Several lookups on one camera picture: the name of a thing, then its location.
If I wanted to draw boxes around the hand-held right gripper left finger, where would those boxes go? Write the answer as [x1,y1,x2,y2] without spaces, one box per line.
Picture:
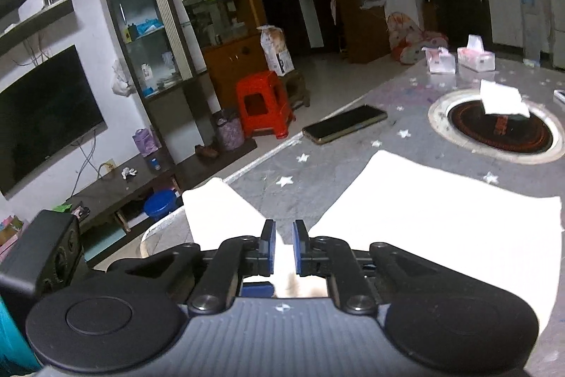
[108,219,276,316]

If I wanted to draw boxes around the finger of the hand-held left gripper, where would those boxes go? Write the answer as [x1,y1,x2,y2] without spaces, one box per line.
[242,282,273,298]

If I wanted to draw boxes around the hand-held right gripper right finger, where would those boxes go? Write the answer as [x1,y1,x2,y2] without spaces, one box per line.
[292,219,464,316]

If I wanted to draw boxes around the cream garment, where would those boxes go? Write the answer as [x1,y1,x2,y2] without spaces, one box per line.
[182,150,565,331]

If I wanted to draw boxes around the dark television stand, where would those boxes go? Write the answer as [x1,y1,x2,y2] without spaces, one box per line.
[66,134,259,228]

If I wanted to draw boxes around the grey star-print tablecloth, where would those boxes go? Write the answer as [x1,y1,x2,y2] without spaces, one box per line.
[145,46,565,377]

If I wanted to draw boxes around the blue plastic basin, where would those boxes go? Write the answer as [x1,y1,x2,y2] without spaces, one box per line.
[143,189,178,221]

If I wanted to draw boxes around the patterned bag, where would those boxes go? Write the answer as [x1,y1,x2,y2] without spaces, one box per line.
[213,108,245,152]

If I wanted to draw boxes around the black smartphone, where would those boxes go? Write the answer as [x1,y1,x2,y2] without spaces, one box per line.
[302,104,388,146]

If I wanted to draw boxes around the flat screen television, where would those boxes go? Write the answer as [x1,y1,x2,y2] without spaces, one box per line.
[0,45,108,201]

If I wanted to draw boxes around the purple bag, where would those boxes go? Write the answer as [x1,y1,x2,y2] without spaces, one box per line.
[133,129,160,157]

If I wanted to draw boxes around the small wooden stool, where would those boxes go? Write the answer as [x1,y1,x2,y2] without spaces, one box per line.
[278,70,311,108]

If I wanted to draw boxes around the red plastic stool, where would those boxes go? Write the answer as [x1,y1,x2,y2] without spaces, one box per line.
[235,71,296,140]

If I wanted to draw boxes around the brown wooden display cabinet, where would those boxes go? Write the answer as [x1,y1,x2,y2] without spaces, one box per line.
[148,0,270,113]

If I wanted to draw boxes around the printed paper bag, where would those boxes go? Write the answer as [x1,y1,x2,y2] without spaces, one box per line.
[257,25,294,76]

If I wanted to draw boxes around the round built-in induction cooker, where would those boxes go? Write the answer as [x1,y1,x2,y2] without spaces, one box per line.
[428,90,565,163]

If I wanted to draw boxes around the dark glass display cabinet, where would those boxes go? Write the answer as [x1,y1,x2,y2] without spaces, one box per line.
[90,0,208,166]

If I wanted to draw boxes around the white tissue bag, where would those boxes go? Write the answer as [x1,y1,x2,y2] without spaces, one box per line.
[421,46,456,74]

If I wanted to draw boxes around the pink printed fabric bundle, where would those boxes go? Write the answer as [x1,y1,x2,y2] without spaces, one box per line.
[387,12,450,64]

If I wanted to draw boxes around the white tissue pack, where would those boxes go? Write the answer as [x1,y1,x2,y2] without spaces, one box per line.
[480,79,530,119]

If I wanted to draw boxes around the pink tissue box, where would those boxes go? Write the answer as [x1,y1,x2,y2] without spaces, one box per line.
[457,35,496,73]

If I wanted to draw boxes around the white water dispenser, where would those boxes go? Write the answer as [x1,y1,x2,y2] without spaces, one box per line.
[521,1,543,60]

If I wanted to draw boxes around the white refrigerator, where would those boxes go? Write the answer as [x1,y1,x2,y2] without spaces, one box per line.
[546,0,565,71]

